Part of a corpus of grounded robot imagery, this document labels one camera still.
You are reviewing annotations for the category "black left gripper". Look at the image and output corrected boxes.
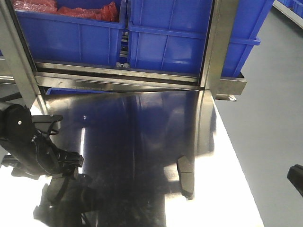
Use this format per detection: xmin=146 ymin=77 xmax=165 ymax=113
xmin=28 ymin=132 xmax=84 ymax=180

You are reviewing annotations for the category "blue plastic bin left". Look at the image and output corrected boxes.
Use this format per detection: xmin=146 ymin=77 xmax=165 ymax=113
xmin=16 ymin=0 xmax=126 ymax=66

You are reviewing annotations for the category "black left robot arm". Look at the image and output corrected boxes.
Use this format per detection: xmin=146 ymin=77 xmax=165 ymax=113
xmin=0 ymin=102 xmax=84 ymax=180

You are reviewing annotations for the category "stainless steel rack frame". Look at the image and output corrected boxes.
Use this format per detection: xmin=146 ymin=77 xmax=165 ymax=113
xmin=0 ymin=0 xmax=239 ymax=106

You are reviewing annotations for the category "blue plastic bin right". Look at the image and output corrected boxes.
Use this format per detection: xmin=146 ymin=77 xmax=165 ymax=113
xmin=127 ymin=0 xmax=267 ymax=78

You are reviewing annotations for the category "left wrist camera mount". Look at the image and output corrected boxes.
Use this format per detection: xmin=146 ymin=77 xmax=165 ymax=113
xmin=32 ymin=114 xmax=63 ymax=135

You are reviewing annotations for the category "red bubble wrap bag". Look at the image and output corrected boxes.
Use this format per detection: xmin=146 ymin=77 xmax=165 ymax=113
xmin=12 ymin=0 xmax=119 ymax=22

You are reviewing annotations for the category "blue plastic bin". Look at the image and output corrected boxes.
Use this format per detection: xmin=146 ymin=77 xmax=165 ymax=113
xmin=127 ymin=0 xmax=267 ymax=78
xmin=16 ymin=0 xmax=126 ymax=66

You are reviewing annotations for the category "dark object at edge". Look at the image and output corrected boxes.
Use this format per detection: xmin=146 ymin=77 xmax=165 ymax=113
xmin=287 ymin=164 xmax=303 ymax=196

